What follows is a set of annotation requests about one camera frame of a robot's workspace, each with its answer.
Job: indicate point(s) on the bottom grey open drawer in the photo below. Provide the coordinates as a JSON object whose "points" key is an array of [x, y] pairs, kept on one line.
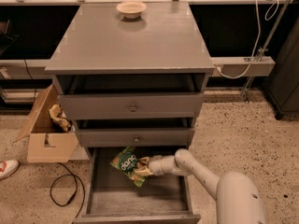
{"points": [[112, 198]]}

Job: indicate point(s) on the middle grey drawer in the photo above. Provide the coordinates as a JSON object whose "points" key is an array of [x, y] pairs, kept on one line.
{"points": [[135, 132]]}

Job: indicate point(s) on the grey wooden drawer cabinet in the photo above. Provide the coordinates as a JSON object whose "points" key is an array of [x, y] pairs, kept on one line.
{"points": [[164, 40]]}

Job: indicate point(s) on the metal stand pole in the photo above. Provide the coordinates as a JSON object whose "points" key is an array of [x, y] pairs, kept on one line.
{"points": [[262, 50]]}

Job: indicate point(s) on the crumpled yellow wrapper in box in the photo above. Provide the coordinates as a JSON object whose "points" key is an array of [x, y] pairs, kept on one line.
{"points": [[56, 115]]}

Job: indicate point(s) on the dark grey side cabinet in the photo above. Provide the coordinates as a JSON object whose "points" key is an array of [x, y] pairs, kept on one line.
{"points": [[282, 86]]}

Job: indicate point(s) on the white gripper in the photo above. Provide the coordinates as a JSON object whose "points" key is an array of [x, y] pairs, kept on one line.
{"points": [[156, 164]]}

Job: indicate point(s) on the beige bowl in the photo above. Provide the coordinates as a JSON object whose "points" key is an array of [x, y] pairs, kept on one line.
{"points": [[131, 9]]}

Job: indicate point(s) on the white and red shoe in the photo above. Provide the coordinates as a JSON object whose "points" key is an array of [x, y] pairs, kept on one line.
{"points": [[8, 168]]}

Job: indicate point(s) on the open cardboard box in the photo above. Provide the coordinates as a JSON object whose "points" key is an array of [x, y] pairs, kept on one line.
{"points": [[47, 142]]}

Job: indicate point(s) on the grey wall ledge rail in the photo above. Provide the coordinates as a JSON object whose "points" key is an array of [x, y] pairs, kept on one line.
{"points": [[229, 66]]}

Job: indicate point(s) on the top grey drawer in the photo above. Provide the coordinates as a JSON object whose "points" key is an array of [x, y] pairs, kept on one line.
{"points": [[142, 96]]}

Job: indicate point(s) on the green rice chip bag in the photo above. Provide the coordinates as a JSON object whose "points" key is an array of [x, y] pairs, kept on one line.
{"points": [[126, 161]]}

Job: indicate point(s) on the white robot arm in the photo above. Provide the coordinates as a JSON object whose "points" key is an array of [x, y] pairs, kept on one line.
{"points": [[238, 200]]}

